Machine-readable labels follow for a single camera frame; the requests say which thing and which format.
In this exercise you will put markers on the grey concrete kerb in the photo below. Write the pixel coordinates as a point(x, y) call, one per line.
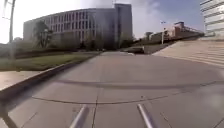
point(33, 78)

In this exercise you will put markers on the pale paved path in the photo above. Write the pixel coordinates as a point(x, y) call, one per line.
point(10, 78)

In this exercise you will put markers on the hedge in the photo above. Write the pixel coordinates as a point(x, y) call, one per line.
point(50, 52)

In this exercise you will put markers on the grass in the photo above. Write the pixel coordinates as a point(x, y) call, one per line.
point(43, 62)

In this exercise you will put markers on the tree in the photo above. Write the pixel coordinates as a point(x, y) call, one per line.
point(41, 33)

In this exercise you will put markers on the wide stone steps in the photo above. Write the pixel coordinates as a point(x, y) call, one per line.
point(196, 51)

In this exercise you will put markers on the lamp pole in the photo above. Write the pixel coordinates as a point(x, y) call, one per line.
point(162, 33)

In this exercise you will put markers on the robot's own part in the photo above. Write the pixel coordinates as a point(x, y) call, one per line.
point(145, 115)
point(78, 116)

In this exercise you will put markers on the reddish building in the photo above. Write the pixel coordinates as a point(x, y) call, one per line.
point(181, 30)

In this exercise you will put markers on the white banded building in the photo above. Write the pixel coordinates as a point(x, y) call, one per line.
point(213, 16)

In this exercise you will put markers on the large curved building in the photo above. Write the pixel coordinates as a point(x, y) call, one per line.
point(83, 26)

